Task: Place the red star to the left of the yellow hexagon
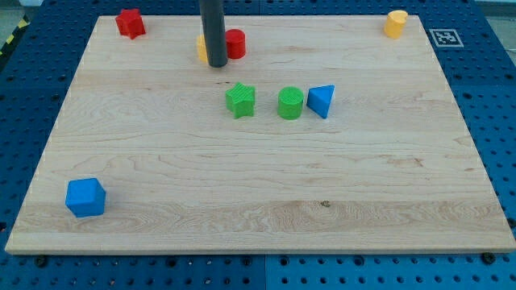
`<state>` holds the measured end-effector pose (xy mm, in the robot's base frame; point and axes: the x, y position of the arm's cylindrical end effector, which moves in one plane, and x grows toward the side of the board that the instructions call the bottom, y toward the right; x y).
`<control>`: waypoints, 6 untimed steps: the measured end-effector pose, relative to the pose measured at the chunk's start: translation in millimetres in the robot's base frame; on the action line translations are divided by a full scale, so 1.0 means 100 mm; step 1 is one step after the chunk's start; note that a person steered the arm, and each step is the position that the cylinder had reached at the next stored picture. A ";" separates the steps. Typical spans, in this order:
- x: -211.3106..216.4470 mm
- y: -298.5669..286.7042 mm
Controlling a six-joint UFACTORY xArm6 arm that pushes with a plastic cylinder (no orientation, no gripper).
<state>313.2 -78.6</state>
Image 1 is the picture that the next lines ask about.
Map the green cylinder block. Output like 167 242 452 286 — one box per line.
277 86 304 120

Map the light wooden board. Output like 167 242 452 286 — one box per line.
6 15 515 255

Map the yellow hexagon block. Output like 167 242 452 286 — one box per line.
196 34 208 63

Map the red cylinder block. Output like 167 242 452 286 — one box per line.
226 29 247 60

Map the white fiducial marker tag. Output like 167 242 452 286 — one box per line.
429 28 464 48

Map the blue triangle block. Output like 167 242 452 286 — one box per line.
306 85 335 119

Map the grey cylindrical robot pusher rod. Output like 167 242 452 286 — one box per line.
198 0 227 68

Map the yellow heart block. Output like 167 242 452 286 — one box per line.
384 10 409 39

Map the green star block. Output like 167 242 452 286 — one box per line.
225 82 256 118

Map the blue cube block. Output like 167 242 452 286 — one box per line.
65 178 106 218

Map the red star block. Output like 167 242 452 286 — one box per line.
115 8 146 39

